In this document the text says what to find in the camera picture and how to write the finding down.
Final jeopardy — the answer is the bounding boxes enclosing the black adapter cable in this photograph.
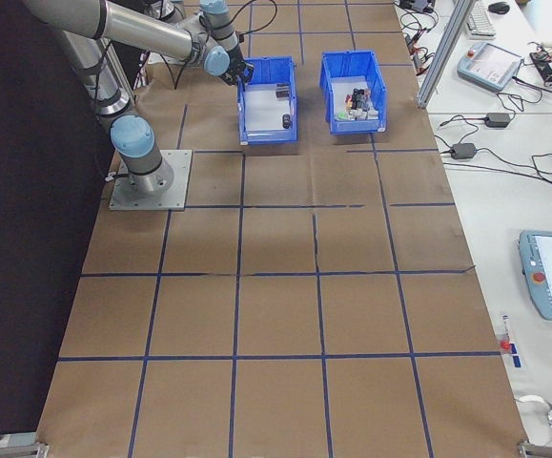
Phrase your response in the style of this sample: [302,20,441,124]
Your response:
[437,89,543,130]
[435,142,552,195]

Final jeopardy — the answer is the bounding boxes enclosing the blue bin with dark parts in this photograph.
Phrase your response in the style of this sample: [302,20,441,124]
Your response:
[235,55,301,147]

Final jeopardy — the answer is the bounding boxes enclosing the tall aluminium profile post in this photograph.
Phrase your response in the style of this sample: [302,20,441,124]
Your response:
[415,0,473,109]

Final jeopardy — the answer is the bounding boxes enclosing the white strap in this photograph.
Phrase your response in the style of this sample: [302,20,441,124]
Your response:
[515,393,552,411]

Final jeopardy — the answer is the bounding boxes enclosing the blue bin with push buttons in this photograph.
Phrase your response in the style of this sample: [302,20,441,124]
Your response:
[319,50,388,136]

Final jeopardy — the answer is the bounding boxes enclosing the white computer keyboard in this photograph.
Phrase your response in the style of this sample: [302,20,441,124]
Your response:
[465,0,498,39]

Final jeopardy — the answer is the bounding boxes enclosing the aluminium table corner rail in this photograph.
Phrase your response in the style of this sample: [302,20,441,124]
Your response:
[0,431,51,458]
[516,438,552,458]

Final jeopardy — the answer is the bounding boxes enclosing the black power adapter brick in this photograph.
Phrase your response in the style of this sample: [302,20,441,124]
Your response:
[485,112,516,129]
[448,142,479,160]

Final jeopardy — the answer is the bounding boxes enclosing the black frame cover sheet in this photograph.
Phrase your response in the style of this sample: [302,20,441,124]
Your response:
[0,0,149,438]

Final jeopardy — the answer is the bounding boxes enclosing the black desktop device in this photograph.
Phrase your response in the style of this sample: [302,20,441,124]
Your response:
[398,0,438,14]

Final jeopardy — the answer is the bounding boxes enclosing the teach pendant with tilted screen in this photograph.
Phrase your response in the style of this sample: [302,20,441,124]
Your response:
[456,41,527,94]

